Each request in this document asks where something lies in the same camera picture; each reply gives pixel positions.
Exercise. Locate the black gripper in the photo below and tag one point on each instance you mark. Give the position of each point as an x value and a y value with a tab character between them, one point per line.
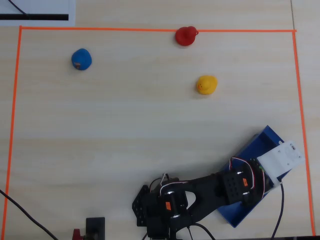
287	156

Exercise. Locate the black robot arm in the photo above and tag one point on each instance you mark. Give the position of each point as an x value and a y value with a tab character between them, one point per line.
200	190

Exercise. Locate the blue rectangular box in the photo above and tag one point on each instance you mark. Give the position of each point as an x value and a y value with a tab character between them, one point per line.
265	140

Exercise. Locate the yellow rubber duck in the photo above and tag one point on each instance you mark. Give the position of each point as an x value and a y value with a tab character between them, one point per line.
207	85

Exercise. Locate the red rubber duck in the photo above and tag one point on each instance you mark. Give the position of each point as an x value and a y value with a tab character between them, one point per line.
185	36

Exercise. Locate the small black box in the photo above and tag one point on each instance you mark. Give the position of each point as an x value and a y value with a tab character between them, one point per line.
95	226

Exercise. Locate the blue rubber duck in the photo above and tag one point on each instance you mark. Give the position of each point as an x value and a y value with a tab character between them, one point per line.
81	59

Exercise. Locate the orange tape strip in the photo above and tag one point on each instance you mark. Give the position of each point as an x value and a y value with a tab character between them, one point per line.
13	112
301	112
125	29

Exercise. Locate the white gripper camera mount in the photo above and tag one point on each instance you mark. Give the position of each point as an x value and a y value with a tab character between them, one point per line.
280	162

